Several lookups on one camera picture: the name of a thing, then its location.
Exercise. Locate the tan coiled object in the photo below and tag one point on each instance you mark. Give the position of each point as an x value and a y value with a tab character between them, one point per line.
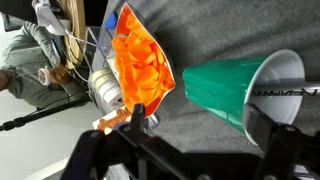
75	30

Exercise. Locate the silver pen with blue end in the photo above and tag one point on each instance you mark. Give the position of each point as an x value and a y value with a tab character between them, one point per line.
286	89

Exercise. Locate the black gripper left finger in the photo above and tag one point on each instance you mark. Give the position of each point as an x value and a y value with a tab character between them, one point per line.
138	117

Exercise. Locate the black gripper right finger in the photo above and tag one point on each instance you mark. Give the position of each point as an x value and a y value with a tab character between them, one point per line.
258	128

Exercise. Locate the bag of orange shreds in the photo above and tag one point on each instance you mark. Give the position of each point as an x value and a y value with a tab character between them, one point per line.
143	63

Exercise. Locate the green plastic cup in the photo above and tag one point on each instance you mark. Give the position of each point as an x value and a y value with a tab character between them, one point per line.
220	90

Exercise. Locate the small blue item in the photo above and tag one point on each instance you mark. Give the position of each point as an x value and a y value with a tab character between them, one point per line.
111	20

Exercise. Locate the grey tablecloth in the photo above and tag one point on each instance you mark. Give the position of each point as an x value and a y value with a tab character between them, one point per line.
216	30

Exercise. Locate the orange brown snack package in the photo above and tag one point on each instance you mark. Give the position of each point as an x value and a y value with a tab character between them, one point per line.
111	121

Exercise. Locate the large clear organiser box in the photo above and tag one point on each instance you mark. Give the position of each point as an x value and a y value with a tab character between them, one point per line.
100	50

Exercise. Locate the person in grey hoodie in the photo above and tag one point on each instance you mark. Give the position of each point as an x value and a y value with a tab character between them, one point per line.
26	53

